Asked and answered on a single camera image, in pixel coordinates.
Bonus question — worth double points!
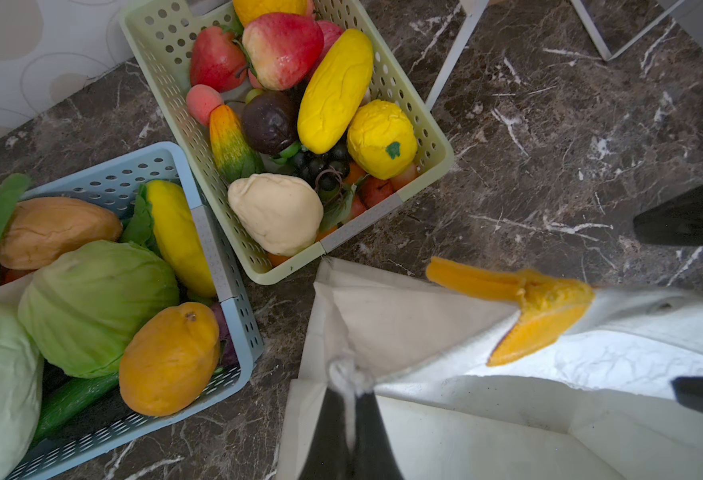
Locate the green plastic basket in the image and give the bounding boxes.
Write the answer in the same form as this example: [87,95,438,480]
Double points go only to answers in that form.
[120,1,455,285]

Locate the black grapes bunch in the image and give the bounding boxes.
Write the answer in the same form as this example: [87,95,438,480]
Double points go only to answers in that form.
[288,138,352,194]

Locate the green cabbage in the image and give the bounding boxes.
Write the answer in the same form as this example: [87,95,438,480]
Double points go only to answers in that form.
[18,240,180,378]

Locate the orange green mango slice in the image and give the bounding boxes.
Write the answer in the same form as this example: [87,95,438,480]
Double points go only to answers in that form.
[209,105,265,183]

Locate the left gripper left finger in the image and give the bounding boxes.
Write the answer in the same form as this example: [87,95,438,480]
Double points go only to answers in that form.
[299,389,350,480]

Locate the long yellow fruit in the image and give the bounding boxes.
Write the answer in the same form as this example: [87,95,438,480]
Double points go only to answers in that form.
[298,29,373,154]

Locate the white radish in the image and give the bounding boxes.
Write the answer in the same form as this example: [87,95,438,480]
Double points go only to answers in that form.
[0,303,43,479]

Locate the small wooden side table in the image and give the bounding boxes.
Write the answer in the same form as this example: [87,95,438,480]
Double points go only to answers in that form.
[411,1,679,101]

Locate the blue plastic basket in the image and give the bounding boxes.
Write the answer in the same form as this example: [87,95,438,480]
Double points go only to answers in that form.
[12,142,263,479]

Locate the red strawberry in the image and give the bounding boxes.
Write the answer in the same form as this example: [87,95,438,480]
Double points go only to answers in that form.
[190,26,248,93]

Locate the yellow lemon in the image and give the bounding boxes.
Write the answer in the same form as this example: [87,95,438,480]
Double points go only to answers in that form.
[347,100,419,180]

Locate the white grocery bag yellow handles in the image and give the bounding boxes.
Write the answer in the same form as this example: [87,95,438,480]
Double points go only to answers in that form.
[277,258,703,479]

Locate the yellow corn cob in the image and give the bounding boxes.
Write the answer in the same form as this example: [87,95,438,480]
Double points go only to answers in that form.
[120,180,217,298]

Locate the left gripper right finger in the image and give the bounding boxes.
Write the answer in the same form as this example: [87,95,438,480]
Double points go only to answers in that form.
[351,392,403,480]

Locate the cream garlic bulb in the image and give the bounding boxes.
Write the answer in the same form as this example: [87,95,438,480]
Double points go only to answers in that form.
[228,173,324,257]

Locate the green cucumber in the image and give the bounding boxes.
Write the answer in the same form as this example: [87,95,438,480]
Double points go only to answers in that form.
[31,373,119,448]

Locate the brown potato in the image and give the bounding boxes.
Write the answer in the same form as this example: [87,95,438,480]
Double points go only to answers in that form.
[0,197,123,270]

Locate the dark passion fruit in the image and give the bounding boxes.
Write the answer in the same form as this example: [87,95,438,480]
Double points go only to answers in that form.
[241,91,299,156]

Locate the red apple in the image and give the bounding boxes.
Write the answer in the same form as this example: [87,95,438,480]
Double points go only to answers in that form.
[242,13,324,91]

